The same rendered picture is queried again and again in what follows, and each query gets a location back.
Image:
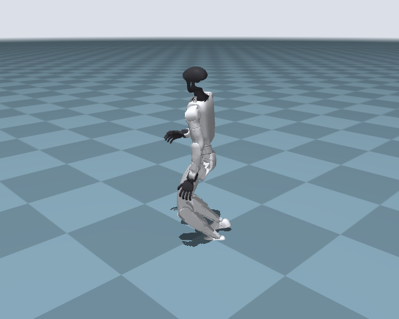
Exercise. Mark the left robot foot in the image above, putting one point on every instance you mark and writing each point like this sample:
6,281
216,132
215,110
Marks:
221,237

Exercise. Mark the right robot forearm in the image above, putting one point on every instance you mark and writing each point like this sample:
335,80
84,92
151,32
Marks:
188,134

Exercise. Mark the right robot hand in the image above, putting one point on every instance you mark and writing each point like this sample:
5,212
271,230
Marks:
174,134

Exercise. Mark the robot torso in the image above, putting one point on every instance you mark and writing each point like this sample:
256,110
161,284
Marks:
207,123

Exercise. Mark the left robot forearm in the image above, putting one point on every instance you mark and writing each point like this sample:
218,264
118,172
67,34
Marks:
196,160

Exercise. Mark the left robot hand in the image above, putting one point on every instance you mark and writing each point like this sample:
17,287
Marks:
187,185

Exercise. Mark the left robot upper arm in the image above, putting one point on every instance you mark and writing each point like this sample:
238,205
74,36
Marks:
192,116

